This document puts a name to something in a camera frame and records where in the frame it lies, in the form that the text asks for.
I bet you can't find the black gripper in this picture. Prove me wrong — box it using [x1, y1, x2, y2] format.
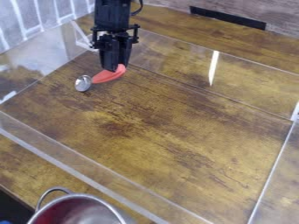
[91, 0, 141, 72]

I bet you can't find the pink handled metal spoon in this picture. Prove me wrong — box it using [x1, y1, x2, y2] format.
[75, 64, 127, 92]

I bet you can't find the black strip on table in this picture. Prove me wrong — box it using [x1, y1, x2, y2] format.
[190, 6, 267, 31]

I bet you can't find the stainless steel pot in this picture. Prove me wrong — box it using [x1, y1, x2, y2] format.
[27, 186, 137, 224]

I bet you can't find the clear acrylic corner bracket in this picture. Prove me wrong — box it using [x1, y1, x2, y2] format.
[70, 21, 98, 52]

